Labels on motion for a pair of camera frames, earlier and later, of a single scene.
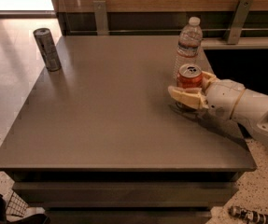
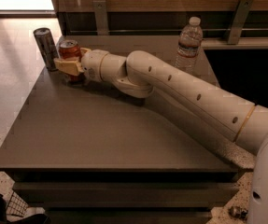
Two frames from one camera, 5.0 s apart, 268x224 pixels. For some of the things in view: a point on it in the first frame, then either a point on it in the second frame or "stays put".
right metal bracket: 238,21 stays put
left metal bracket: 102,22 stays put
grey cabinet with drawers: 103,141 stays put
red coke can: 190,77 to 69,49
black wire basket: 16,205 stays put
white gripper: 224,97 to 91,64
